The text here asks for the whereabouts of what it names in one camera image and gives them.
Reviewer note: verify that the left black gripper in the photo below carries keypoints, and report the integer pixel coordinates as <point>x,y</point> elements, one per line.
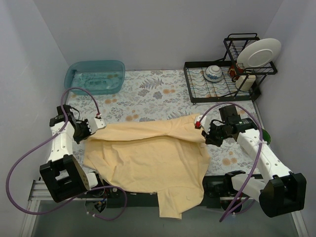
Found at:
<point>84,131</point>

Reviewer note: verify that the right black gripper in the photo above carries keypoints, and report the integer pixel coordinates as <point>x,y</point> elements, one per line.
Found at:
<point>213,135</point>

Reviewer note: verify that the pale yellow t shirt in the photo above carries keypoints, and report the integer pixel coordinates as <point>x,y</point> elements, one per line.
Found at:
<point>165,157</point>

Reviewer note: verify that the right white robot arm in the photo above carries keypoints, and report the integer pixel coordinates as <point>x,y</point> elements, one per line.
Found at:
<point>281,190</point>

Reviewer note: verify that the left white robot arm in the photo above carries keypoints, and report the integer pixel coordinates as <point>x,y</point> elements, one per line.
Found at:
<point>62,174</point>

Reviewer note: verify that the green cup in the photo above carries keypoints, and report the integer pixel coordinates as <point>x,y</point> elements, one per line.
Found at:
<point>266,137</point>

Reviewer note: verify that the cream ceramic cup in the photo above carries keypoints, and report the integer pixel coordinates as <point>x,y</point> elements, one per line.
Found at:
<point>244,83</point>

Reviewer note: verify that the teal plastic basin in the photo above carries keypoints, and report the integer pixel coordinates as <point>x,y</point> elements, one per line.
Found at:
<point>99,77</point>

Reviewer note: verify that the blue patterned white bowl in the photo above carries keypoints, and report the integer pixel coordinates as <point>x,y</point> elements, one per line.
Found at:
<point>213,73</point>

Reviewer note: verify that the red mug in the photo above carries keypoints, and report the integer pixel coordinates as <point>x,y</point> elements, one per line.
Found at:
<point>235,70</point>

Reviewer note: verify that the black base bar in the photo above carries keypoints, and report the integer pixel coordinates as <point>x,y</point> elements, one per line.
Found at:
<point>216,195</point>

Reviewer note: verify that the floral table mat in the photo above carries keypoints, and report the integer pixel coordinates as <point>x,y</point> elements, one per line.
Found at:
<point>159,95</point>

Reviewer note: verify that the white ceramic plate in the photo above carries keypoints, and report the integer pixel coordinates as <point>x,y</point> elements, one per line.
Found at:
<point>259,53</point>

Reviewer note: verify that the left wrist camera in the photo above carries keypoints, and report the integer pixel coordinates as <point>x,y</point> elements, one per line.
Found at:
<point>96,123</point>

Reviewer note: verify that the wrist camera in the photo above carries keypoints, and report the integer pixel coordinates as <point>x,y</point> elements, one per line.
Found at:
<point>96,123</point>
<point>202,122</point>

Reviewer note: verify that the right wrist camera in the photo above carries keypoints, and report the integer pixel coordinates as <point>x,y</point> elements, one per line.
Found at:
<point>202,122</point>

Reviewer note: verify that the black wire dish rack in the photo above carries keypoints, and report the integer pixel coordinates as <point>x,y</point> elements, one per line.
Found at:
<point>203,91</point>

